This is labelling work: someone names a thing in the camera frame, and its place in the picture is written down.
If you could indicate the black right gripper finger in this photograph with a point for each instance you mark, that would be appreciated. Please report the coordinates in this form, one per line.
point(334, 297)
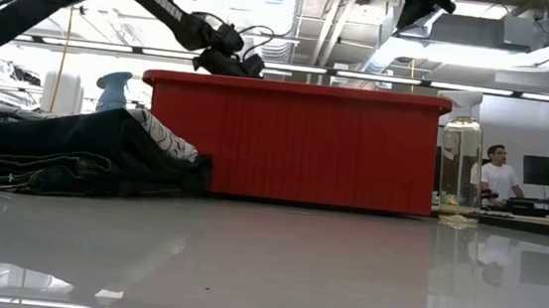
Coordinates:
point(411, 14)

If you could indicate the white grey patterned garment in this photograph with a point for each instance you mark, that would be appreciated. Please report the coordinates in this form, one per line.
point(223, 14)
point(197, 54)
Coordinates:
point(166, 137)

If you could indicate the blue denim jeans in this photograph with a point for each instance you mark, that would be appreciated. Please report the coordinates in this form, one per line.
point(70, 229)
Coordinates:
point(55, 155)

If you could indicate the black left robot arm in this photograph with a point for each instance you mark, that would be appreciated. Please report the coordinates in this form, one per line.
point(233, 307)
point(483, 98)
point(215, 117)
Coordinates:
point(43, 4)

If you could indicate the red plastic laundry bin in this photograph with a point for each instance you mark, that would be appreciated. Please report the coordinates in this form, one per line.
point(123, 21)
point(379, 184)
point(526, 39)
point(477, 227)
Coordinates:
point(295, 141)

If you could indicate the long ceiling light strip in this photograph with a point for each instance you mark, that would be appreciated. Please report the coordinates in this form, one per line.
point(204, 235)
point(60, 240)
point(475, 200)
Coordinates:
point(376, 76)

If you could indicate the blue air freshener spray bottle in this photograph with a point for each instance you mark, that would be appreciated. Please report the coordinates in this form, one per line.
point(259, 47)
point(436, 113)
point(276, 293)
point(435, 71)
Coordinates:
point(113, 90)

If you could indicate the clear spray bottle white trigger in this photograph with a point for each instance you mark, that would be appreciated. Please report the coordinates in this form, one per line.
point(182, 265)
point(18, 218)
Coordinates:
point(461, 155)

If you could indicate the white cylindrical container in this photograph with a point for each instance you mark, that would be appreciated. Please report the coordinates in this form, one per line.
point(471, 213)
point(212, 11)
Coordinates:
point(63, 95)

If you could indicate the person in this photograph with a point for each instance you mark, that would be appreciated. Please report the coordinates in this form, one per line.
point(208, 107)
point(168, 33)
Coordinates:
point(499, 178)

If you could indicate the black computer monitor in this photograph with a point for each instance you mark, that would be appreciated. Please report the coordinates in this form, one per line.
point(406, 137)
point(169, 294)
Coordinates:
point(547, 170)

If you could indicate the black background desk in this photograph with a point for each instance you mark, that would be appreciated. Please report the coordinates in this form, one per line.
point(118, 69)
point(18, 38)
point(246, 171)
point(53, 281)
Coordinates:
point(539, 207)

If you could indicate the orange wooden desk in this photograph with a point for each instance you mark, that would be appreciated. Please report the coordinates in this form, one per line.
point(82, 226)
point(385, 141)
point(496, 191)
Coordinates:
point(538, 220)

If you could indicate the silver ribbed air duct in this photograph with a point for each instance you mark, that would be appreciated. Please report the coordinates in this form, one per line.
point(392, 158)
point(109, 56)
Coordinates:
point(273, 49)
point(388, 44)

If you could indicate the black aluminium table frame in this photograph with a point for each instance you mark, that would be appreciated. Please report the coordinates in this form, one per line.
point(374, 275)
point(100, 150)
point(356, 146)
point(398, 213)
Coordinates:
point(537, 231)

